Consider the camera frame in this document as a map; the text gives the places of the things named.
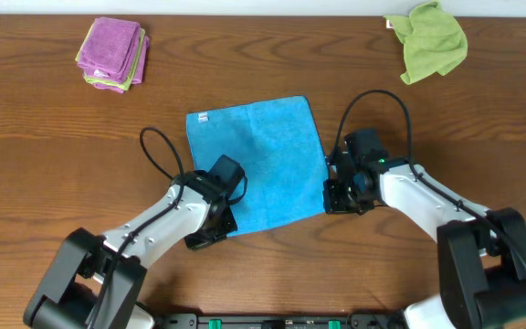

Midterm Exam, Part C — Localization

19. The blue microfiber cloth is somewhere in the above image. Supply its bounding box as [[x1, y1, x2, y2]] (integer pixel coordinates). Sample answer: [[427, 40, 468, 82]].
[[186, 96, 328, 236]]

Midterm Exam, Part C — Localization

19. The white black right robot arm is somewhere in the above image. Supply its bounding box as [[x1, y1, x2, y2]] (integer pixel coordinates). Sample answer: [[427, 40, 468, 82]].
[[323, 129, 526, 328]]

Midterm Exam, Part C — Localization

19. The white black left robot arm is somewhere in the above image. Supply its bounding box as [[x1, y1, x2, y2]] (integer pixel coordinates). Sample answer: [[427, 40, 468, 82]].
[[23, 155, 247, 329]]

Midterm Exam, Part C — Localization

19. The purple folded cloth bottom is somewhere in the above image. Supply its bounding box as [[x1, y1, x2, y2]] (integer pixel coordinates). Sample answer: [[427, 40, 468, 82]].
[[92, 37, 150, 94]]

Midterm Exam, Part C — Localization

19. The purple folded cloth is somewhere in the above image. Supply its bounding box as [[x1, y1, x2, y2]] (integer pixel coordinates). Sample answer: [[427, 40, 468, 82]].
[[77, 17, 141, 80], [92, 37, 150, 94]]

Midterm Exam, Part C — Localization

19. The green folded cloth middle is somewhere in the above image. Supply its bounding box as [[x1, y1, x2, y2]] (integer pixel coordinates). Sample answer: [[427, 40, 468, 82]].
[[75, 28, 146, 90]]

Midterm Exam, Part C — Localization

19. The green crumpled cloth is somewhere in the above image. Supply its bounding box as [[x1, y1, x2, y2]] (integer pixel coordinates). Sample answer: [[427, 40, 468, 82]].
[[384, 1, 468, 85]]

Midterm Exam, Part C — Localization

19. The purple folded cloth top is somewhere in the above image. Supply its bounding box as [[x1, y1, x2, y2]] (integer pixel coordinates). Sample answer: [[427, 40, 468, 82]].
[[77, 17, 141, 80]]

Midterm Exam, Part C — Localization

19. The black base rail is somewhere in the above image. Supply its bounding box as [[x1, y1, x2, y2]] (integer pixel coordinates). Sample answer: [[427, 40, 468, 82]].
[[154, 312, 409, 329]]

